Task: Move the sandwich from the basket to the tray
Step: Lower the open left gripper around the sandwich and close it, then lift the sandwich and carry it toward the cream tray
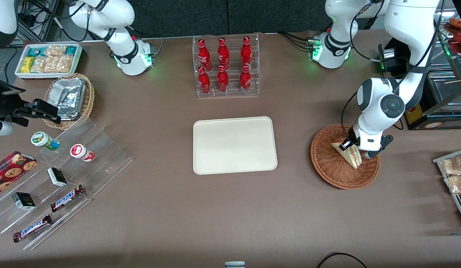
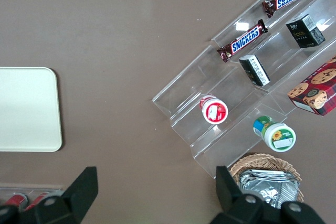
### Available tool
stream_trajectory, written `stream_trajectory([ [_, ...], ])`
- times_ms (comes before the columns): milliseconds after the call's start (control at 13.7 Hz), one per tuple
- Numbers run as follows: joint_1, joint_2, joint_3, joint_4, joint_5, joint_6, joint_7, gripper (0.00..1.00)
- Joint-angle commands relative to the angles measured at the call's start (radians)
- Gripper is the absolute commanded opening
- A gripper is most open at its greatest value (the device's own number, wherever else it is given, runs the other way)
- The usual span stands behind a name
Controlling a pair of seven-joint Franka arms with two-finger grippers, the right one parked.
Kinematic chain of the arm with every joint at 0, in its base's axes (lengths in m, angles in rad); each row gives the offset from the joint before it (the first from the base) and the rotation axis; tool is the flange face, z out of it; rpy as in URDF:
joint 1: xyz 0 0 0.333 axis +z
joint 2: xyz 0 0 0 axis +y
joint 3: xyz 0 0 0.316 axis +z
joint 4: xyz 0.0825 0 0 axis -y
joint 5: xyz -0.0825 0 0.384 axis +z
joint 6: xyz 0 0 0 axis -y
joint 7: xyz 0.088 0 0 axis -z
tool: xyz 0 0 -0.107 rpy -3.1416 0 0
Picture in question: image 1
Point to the black food warmer case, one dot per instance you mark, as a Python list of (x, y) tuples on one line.
[(438, 119)]

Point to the small grey device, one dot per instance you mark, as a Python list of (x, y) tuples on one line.
[(234, 265)]

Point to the cream plastic tray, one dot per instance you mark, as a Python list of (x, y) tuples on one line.
[(234, 145)]

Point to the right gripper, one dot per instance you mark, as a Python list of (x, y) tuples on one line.
[(5, 106)]

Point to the green lid sunflower cup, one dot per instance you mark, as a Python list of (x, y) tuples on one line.
[(40, 138)]

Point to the triangular sandwich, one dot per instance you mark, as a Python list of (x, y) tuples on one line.
[(351, 158)]

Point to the grey metal snack tray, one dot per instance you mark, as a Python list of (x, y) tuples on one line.
[(437, 160)]

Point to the white plastic bin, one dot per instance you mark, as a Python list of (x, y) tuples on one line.
[(48, 76)]

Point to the red cola bottle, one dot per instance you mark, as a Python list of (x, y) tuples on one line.
[(223, 79), (246, 51), (203, 52), (223, 52), (245, 78), (204, 80)]

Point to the brown wicker basket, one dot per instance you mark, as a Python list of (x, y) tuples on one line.
[(334, 171)]

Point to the clear cracker packet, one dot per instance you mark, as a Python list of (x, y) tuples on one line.
[(55, 51), (42, 65), (63, 63)]

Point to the clear acrylic stepped shelf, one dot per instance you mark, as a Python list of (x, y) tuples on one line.
[(103, 149)]

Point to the aluminium frame profile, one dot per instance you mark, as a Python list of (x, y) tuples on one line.
[(46, 22)]

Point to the red cookie box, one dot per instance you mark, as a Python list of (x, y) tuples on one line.
[(10, 171)]

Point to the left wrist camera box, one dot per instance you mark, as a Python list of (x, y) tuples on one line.
[(386, 143)]

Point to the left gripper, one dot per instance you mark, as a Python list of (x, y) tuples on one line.
[(352, 134)]

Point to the clear acrylic bottle rack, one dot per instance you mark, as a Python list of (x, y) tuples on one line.
[(232, 93)]

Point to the red lid yogurt cup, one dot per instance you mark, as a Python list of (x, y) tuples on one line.
[(78, 151)]

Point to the small black carton box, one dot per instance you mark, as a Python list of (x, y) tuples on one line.
[(23, 201), (57, 177)]

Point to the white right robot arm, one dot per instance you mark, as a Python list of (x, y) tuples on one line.
[(122, 41)]

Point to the teal snack packet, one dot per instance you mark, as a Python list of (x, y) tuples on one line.
[(71, 50), (37, 51)]

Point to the Snickers chocolate bar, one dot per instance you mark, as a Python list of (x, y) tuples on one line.
[(32, 227), (66, 198)]

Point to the light wicker basket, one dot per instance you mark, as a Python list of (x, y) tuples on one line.
[(89, 100)]

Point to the black power box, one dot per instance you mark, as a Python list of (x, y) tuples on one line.
[(390, 65)]

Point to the metal warmer pan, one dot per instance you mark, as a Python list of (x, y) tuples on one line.
[(450, 63), (444, 89)]

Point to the yellow snack packet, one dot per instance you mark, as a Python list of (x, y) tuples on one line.
[(28, 64)]

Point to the silver foil packet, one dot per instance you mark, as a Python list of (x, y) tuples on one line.
[(68, 96)]

